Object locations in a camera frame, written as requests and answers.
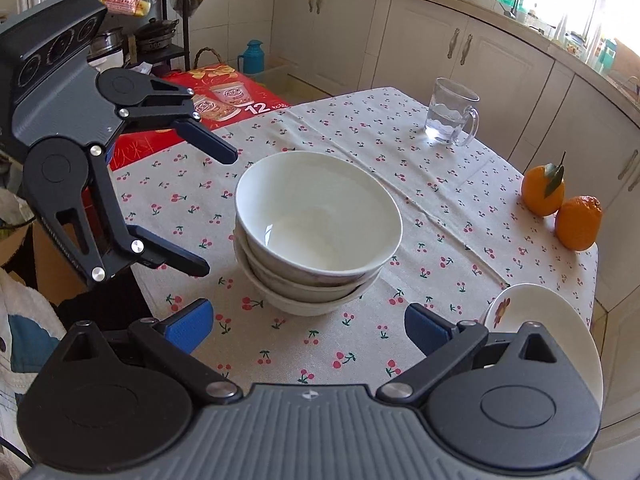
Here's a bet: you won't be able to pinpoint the small white fruit-print dish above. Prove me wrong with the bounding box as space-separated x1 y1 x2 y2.
478 283 606 411

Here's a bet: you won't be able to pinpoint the plain white bowl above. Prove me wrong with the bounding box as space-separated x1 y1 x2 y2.
234 226 381 304

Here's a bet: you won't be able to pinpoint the white bowl floral outside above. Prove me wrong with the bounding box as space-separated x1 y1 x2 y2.
234 151 402 286

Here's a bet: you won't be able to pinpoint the orange with leaf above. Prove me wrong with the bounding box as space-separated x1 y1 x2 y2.
521 153 565 217

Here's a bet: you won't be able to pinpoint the plain orange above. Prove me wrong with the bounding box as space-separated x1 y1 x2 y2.
554 196 603 252

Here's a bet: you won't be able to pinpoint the white kitchen cabinets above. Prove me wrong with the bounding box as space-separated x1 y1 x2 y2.
271 0 639 471

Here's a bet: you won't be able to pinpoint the glass mug with water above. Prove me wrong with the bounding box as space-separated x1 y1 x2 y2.
424 77 480 146

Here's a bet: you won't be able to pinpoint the teal thermos jug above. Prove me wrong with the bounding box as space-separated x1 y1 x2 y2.
236 39 265 75

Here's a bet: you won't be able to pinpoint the black storage rack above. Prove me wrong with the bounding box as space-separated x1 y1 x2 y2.
84 0 194 74

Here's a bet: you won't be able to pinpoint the cherry print tablecloth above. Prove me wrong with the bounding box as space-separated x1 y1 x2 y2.
113 88 602 394

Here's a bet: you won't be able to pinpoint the wicker basket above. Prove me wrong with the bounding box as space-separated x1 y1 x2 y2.
193 47 224 68

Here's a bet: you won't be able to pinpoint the red milk tea box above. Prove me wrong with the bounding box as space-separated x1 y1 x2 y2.
110 64 288 170

